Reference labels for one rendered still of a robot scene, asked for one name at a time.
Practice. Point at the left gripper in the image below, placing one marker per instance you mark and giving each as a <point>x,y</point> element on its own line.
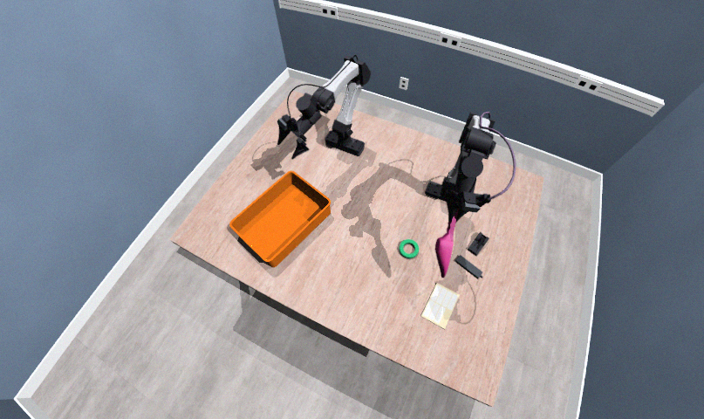
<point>463,183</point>

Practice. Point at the orange rectangular tray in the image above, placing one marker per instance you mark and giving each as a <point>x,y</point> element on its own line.
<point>291,206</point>

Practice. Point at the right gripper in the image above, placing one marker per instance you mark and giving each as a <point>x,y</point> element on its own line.
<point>303,126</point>

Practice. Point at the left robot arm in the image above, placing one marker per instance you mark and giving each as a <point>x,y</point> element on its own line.
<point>479,142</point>

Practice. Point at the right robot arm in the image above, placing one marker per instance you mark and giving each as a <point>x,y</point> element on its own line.
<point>355,75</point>

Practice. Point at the green ring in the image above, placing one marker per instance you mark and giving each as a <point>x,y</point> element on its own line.
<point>414,244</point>

